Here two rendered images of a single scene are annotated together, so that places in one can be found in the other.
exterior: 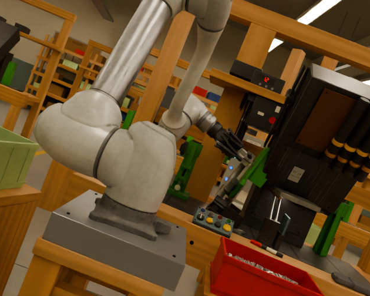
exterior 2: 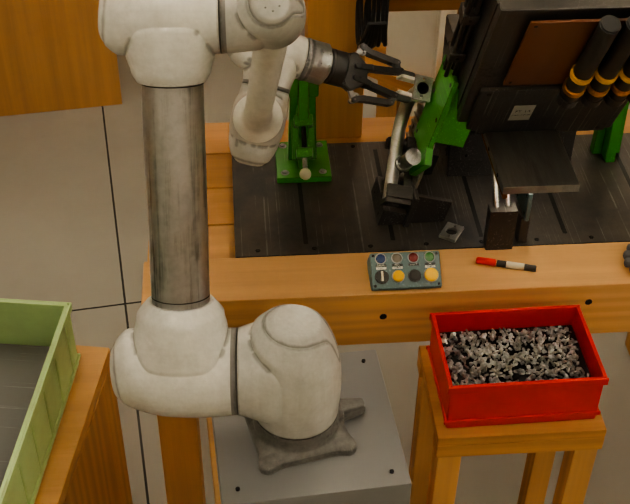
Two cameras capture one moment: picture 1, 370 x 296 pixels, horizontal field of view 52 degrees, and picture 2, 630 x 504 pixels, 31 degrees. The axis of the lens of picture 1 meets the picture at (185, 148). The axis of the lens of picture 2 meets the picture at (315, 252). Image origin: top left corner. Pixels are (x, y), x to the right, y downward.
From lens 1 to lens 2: 1.38 m
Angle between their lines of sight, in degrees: 39
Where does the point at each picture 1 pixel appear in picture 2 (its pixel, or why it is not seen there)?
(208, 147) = (324, 38)
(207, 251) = (413, 317)
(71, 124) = (174, 385)
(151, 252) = (364, 489)
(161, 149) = (317, 367)
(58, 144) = (169, 412)
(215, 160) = not seen: hidden behind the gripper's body
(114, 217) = (292, 455)
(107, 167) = (252, 412)
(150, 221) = (336, 427)
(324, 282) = (612, 287)
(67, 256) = not seen: outside the picture
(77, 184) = not seen: hidden behind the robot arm
